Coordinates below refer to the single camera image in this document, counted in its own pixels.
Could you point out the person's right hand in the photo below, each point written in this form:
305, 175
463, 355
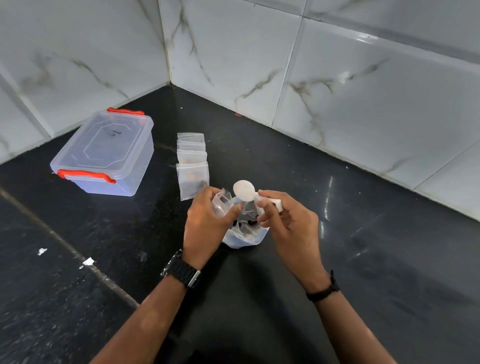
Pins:
296, 240

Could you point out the person's left hand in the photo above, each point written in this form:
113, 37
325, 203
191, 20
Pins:
200, 232

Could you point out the person's left thumb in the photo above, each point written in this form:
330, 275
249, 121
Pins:
229, 215

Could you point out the person's right thumb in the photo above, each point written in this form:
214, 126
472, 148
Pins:
265, 213

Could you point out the white plastic spoon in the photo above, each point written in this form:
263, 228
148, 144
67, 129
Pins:
244, 188

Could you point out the person's right forearm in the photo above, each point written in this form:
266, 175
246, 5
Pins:
348, 330

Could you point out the person's left forearm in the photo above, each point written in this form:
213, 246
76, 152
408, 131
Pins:
146, 322

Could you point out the dark dried fruits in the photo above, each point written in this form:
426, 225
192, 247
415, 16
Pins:
247, 222

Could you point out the large clear plastic bag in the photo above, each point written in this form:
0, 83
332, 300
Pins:
243, 238

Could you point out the small clear zip bag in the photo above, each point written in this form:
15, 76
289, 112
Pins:
191, 137
191, 146
191, 180
192, 156

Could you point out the black wristwatch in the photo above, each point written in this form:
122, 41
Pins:
182, 270

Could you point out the black wristband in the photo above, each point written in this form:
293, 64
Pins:
324, 291

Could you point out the clear storage box orange latches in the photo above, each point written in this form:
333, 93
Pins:
108, 150

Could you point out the white paper scrap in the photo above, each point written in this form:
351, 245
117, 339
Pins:
87, 261
42, 251

